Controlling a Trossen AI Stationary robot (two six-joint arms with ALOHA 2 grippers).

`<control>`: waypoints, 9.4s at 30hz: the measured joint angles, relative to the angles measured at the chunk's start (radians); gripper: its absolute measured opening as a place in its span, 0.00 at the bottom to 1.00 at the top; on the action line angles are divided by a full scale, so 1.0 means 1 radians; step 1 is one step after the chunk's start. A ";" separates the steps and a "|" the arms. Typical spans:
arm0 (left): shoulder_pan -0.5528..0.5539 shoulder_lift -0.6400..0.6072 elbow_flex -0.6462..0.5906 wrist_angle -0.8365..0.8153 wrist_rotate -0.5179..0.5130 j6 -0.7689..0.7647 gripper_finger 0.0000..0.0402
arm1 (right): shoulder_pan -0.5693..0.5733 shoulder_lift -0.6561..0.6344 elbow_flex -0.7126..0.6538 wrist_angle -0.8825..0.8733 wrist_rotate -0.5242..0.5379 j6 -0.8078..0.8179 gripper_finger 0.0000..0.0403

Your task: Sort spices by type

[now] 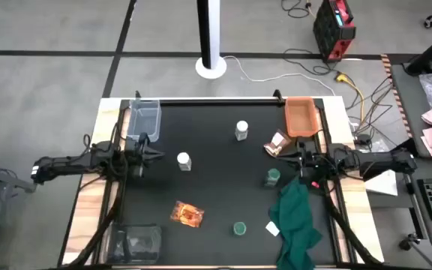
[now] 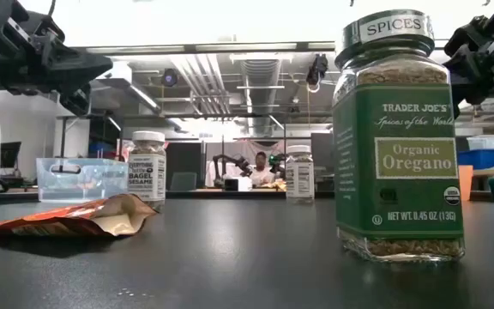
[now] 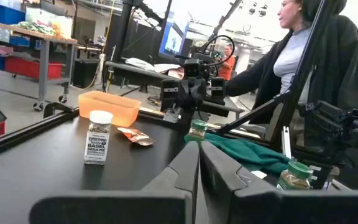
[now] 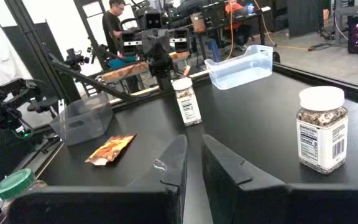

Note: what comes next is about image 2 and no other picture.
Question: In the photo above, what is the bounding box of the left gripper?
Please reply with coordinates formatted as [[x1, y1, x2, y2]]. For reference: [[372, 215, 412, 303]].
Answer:
[[0, 0, 114, 118]]

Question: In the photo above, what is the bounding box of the orange spice packet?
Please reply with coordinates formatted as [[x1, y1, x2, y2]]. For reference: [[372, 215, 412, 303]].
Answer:
[[0, 192, 159, 242]]

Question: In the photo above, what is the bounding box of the white lid spice jar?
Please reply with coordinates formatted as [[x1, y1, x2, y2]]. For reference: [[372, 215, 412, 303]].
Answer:
[[284, 144, 316, 205]]

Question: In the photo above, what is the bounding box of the blue storage bin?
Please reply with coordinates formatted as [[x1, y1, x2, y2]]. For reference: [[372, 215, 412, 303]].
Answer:
[[87, 141, 117, 159], [457, 148, 494, 171]]

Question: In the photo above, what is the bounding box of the clear storage box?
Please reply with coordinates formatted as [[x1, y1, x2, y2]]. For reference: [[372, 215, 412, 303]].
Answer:
[[466, 134, 494, 150]]

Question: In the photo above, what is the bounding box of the floral cloth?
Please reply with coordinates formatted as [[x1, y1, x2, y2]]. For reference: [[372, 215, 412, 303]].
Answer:
[[117, 139, 135, 163]]

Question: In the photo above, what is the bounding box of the clear plastic bin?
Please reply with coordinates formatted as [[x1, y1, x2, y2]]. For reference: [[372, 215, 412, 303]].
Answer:
[[35, 156, 130, 203]]

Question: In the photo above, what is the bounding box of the black computer monitor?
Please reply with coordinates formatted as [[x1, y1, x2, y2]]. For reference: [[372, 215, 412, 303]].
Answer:
[[0, 141, 23, 170]]

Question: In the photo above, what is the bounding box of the organic oregano jar green lid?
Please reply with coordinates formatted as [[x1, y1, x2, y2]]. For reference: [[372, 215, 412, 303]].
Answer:
[[331, 8, 466, 263]]

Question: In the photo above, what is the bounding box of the orange plastic bin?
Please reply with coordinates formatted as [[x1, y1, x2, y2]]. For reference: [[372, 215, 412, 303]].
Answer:
[[457, 164, 474, 202]]

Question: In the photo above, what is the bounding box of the grey chair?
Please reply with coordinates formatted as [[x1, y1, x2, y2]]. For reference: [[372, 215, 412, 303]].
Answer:
[[169, 171, 198, 192]]

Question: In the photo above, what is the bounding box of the white box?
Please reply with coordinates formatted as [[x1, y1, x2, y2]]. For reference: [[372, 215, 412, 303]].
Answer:
[[224, 176, 253, 192]]

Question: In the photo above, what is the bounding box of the person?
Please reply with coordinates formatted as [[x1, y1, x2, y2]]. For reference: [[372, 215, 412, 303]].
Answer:
[[249, 150, 276, 186]]

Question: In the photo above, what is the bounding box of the yellow snack bag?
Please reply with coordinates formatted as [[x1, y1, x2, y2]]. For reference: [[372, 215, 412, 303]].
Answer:
[[263, 179, 287, 192]]

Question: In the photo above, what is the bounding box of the round black ceiling camera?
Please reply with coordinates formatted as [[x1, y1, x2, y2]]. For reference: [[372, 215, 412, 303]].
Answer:
[[160, 68, 180, 88]]

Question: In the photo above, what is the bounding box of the hanging black camera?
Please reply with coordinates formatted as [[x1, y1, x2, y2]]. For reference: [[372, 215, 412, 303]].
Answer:
[[305, 52, 329, 94]]

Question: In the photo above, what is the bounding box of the silver air duct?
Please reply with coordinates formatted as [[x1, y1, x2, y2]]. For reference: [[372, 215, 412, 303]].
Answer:
[[240, 58, 283, 135]]

